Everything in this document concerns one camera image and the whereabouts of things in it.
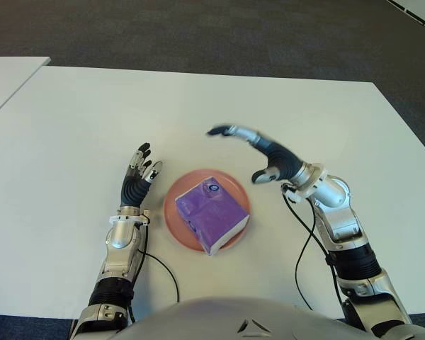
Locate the round pink plate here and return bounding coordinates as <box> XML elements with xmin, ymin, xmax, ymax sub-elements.
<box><xmin>162</xmin><ymin>169</ymin><xmax>251</xmax><ymax>253</ymax></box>

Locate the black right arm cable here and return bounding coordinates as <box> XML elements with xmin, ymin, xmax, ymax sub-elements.
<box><xmin>281</xmin><ymin>183</ymin><xmax>355</xmax><ymax>319</ymax></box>

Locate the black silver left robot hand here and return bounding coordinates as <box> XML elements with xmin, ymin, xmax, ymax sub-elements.
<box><xmin>119</xmin><ymin>142</ymin><xmax>164</xmax><ymax>210</ymax></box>

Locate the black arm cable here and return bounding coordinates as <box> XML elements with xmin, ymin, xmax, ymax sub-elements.
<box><xmin>281</xmin><ymin>183</ymin><xmax>355</xmax><ymax>319</ymax></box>
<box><xmin>127</xmin><ymin>226</ymin><xmax>181</xmax><ymax>324</ymax></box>

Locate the white neighbouring table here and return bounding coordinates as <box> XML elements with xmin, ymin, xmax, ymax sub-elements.
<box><xmin>0</xmin><ymin>56</ymin><xmax>52</xmax><ymax>125</ymax></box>

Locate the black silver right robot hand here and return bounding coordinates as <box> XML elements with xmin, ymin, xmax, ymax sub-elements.
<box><xmin>206</xmin><ymin>123</ymin><xmax>307</xmax><ymax>186</ymax></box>

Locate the silver robot torso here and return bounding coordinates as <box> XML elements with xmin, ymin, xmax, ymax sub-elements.
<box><xmin>120</xmin><ymin>296</ymin><xmax>373</xmax><ymax>340</ymax></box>

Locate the purple white tissue pack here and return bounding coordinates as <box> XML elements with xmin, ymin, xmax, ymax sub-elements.
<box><xmin>175</xmin><ymin>178</ymin><xmax>251</xmax><ymax>256</ymax></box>

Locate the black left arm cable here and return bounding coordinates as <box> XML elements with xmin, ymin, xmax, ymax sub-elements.
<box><xmin>127</xmin><ymin>226</ymin><xmax>181</xmax><ymax>324</ymax></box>

